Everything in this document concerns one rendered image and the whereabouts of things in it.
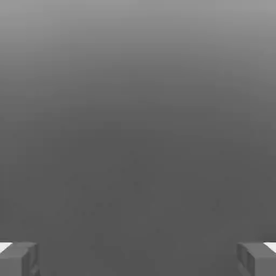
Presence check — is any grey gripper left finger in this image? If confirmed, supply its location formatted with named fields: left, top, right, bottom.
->
left=0, top=241, right=41, bottom=276

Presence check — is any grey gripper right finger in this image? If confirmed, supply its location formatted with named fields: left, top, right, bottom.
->
left=236, top=241, right=276, bottom=276

